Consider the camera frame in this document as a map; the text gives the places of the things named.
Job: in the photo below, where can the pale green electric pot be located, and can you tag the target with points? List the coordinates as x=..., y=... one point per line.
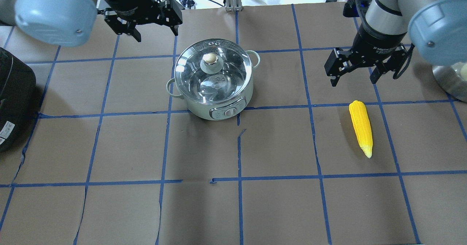
x=216, y=112

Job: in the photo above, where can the dark brown rice cooker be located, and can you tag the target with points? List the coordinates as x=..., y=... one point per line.
x=17, y=83

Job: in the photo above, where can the yellow toy corn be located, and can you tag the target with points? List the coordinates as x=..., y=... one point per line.
x=362, y=127

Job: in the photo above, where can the glass pot lid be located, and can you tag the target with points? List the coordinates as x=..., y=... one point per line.
x=213, y=71

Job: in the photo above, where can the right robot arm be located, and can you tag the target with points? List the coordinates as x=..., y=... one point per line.
x=391, y=29

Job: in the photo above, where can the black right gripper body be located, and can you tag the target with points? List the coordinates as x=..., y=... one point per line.
x=375, y=42

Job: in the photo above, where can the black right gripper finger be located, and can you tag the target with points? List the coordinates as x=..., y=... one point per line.
x=338, y=63
x=394, y=64

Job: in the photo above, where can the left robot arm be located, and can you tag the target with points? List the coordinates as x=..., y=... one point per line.
x=69, y=23

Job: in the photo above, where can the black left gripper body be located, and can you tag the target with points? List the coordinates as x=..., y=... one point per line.
x=135, y=1

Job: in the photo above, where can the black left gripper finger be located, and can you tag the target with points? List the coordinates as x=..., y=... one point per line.
x=119, y=28
x=172, y=10

